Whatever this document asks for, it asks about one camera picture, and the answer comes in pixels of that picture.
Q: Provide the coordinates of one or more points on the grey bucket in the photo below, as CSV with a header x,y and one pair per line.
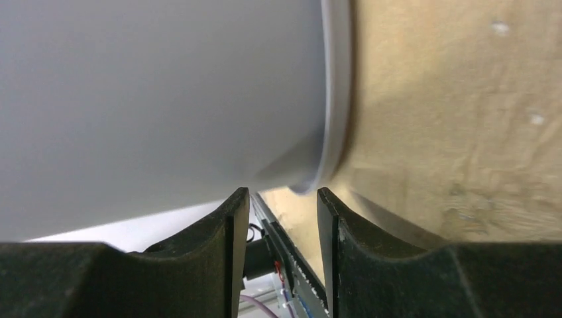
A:
x,y
117,109

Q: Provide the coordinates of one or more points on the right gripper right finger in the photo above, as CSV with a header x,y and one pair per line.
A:
x,y
371,273

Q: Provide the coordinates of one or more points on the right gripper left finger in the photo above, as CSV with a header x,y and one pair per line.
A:
x,y
198,272

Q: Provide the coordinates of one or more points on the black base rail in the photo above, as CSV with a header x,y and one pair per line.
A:
x,y
296,290

